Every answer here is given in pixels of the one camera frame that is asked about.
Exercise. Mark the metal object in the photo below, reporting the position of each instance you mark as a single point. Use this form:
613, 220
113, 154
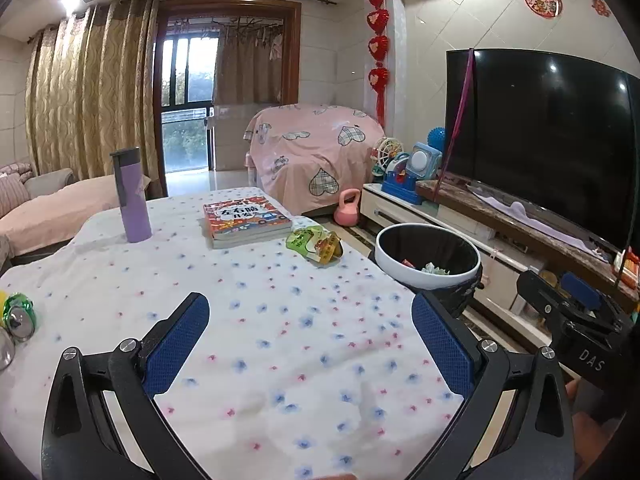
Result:
5, 350

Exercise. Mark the blue toy machine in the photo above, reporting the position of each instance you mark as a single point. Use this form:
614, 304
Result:
400, 185

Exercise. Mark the pink sofa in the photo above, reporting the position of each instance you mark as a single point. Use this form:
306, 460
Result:
60, 210

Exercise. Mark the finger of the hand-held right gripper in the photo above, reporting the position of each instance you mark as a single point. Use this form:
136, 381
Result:
580, 290
540, 295

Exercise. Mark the white floral tablecloth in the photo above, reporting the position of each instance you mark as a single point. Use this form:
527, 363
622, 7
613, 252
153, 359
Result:
280, 320

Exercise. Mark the orange children's book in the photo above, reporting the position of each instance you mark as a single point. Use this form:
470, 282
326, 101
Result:
245, 217

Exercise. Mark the pink heart-print cover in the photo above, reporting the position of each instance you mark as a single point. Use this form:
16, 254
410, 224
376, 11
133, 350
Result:
310, 160

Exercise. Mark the pink ribbon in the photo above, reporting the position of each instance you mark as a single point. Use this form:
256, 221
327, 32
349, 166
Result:
457, 125

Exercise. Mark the blue spiky ball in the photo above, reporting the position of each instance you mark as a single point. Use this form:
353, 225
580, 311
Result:
436, 139

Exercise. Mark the thin book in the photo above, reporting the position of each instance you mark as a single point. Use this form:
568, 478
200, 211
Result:
250, 241

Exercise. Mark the white bin with black liner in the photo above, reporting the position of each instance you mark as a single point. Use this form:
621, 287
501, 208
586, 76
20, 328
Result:
395, 260

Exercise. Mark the green can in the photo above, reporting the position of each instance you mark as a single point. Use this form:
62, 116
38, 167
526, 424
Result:
17, 315

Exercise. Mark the gold curtain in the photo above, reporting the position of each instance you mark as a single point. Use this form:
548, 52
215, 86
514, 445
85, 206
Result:
90, 100

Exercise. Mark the purple cloth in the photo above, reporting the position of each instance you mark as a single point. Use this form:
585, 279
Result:
540, 220

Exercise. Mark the wooden door frame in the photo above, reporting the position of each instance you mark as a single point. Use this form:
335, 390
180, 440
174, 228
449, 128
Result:
292, 60

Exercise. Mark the clear plastic wrapper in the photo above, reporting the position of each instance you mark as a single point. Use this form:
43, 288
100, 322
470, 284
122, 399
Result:
436, 269

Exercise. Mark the round red wall sticker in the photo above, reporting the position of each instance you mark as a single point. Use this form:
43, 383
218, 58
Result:
543, 1

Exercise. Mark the light blue cube toy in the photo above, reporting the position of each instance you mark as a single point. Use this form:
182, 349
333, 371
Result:
425, 162

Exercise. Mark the small red wall sticker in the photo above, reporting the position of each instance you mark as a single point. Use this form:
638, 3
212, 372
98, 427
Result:
600, 6

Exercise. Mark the purple tumbler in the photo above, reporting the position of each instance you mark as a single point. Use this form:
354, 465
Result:
134, 200

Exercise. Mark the pink stool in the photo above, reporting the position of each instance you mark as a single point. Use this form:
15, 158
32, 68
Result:
250, 167

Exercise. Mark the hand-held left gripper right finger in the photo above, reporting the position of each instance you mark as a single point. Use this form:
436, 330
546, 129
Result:
442, 345

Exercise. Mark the red hanging knot decoration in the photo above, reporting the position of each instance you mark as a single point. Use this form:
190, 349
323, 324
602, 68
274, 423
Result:
378, 50

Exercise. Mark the beige balcony curtain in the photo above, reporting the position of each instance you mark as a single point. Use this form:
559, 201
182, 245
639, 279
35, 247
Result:
247, 70

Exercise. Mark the yellow green snack packet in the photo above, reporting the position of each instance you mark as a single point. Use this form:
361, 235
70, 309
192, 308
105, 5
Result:
315, 242

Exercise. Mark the colourful toy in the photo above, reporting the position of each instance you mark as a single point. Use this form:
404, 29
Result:
629, 267

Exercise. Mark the striped pink cushion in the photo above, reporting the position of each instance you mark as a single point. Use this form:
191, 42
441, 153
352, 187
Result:
12, 197

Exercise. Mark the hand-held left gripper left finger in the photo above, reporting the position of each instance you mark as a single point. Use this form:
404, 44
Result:
177, 340

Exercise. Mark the black television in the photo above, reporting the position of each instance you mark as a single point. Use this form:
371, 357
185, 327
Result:
550, 145

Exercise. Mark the white television cabinet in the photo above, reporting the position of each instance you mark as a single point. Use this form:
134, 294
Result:
500, 260

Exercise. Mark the pink kettlebell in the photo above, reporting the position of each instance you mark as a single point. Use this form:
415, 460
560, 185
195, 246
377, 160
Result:
347, 212

